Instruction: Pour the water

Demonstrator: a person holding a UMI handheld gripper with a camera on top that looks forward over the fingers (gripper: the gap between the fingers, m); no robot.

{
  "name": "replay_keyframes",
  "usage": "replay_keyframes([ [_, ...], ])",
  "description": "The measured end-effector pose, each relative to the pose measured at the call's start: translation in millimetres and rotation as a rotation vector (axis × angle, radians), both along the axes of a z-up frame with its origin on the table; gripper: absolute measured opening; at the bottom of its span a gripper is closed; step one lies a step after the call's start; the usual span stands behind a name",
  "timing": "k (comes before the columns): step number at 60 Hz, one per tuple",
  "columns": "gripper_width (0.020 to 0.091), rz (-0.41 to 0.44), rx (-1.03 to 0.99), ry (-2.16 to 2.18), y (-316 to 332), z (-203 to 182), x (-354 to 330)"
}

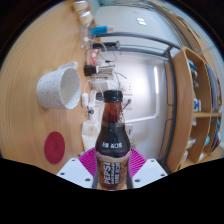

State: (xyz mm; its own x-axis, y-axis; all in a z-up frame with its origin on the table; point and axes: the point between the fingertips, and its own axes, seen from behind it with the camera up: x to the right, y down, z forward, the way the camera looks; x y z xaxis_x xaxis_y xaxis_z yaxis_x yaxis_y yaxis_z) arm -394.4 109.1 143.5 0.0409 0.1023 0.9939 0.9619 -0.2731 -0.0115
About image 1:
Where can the blue tube bottle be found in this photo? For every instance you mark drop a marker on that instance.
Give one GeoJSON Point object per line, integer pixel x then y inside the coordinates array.
{"type": "Point", "coordinates": [100, 30]}

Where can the small white oval case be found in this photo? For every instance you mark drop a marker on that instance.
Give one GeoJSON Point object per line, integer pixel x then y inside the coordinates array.
{"type": "Point", "coordinates": [85, 100]}

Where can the white tape roll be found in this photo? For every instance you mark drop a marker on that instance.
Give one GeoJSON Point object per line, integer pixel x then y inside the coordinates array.
{"type": "Point", "coordinates": [80, 5]}
{"type": "Point", "coordinates": [86, 17]}

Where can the grey metal frame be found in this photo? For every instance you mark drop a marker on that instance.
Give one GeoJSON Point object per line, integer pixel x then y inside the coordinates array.
{"type": "Point", "coordinates": [171, 83]}

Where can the white tissue pack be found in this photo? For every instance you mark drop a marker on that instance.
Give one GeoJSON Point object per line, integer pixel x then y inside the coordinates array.
{"type": "Point", "coordinates": [90, 133]}

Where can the black electric shaver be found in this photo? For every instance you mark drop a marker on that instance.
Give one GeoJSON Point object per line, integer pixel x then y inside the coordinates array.
{"type": "Point", "coordinates": [105, 45]}

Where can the wooden shelf unit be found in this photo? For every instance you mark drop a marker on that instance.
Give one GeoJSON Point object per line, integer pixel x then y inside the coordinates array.
{"type": "Point", "coordinates": [181, 116]}

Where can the flat round red coaster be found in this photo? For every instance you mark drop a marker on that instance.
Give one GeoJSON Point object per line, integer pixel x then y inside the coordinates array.
{"type": "Point", "coordinates": [54, 147]}

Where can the speckled white mug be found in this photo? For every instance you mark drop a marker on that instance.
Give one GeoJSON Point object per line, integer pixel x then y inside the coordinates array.
{"type": "Point", "coordinates": [53, 88]}

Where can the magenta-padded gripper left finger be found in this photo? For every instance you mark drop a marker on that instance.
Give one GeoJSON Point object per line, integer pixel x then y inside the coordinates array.
{"type": "Point", "coordinates": [74, 172]}

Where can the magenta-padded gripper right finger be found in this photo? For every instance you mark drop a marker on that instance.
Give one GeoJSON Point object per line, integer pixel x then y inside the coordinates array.
{"type": "Point", "coordinates": [150, 172]}

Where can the white desk lamp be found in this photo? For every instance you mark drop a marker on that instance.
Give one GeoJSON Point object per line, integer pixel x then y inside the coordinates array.
{"type": "Point", "coordinates": [155, 86]}

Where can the cola bottle with black cap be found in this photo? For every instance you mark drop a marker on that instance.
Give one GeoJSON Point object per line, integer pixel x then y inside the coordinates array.
{"type": "Point", "coordinates": [112, 146]}

